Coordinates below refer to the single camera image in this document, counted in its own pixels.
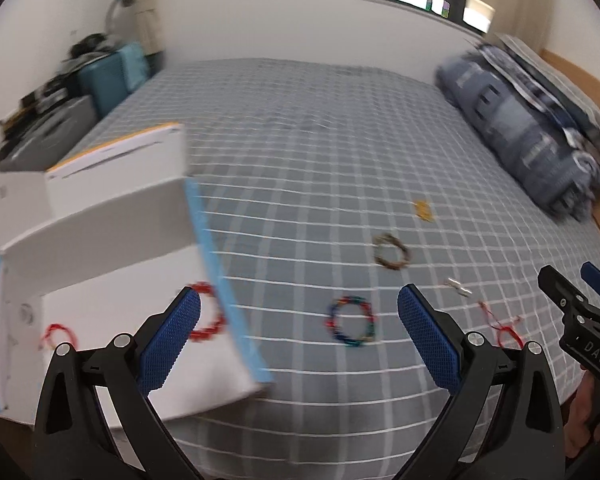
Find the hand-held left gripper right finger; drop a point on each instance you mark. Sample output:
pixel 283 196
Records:
pixel 427 340

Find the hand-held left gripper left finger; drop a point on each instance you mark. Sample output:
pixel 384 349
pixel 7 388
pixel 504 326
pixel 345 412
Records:
pixel 172 340

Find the small silver clasp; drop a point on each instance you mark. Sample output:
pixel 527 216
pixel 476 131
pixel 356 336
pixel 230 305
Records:
pixel 457 287

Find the small yellow ornament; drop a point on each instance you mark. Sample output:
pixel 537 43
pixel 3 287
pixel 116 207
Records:
pixel 423 211

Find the cardboard box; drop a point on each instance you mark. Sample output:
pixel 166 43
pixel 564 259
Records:
pixel 105 220

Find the person's right hand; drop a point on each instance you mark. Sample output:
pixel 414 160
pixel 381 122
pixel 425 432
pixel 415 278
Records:
pixel 580 415

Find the folded blue-grey duvet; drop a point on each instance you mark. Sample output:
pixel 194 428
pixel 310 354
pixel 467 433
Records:
pixel 510 125

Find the blue white patterned pillow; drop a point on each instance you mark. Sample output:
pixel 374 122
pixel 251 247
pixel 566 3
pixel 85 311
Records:
pixel 535 92

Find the wooden headboard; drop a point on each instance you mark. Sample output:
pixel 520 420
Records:
pixel 580 72

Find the grey checked bed sheet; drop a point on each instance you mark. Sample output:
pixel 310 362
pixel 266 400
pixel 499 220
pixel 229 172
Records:
pixel 305 160

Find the grey checked pillow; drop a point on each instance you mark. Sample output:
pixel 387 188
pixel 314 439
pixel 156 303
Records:
pixel 550 70

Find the grey suitcase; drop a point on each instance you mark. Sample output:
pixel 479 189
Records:
pixel 45 135

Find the teal suitcase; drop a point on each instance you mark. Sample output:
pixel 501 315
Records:
pixel 112 77

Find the pile of dark items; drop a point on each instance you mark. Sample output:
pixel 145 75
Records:
pixel 55 85

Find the light curtain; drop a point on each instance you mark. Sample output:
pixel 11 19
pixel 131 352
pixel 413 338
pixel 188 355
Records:
pixel 148 30

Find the white desk lamp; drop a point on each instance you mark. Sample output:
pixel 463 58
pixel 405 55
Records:
pixel 112 15

